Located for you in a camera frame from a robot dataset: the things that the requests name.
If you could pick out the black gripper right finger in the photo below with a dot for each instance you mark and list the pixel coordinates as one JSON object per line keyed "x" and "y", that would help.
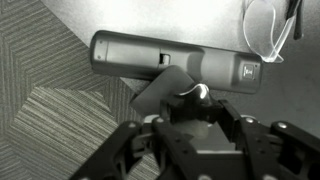
{"x": 281, "y": 151}

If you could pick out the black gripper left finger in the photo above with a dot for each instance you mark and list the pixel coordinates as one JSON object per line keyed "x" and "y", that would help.
{"x": 126, "y": 146}

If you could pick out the black remote control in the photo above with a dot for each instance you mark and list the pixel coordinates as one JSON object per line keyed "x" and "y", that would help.
{"x": 139, "y": 57}

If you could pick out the clear safety glasses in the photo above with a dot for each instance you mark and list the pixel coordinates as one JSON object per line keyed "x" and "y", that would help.
{"x": 258, "y": 26}

